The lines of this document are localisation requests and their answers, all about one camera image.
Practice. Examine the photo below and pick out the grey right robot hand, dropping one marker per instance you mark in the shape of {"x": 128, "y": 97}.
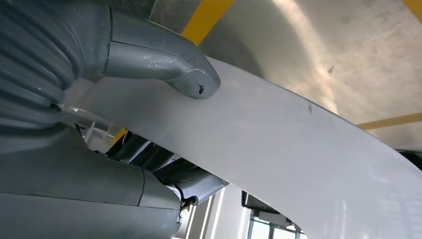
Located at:
{"x": 82, "y": 198}

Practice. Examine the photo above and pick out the steel workbench with tape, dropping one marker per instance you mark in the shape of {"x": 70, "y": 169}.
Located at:
{"x": 329, "y": 49}

